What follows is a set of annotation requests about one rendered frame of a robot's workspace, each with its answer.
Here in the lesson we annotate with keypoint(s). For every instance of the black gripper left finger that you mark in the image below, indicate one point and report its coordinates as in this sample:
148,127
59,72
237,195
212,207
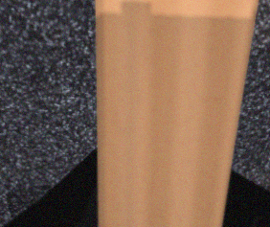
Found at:
72,202

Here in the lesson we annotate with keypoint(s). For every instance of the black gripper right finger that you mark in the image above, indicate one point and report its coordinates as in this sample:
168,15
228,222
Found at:
247,204

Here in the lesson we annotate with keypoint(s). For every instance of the light wooden board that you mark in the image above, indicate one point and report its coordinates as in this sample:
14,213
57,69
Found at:
170,76

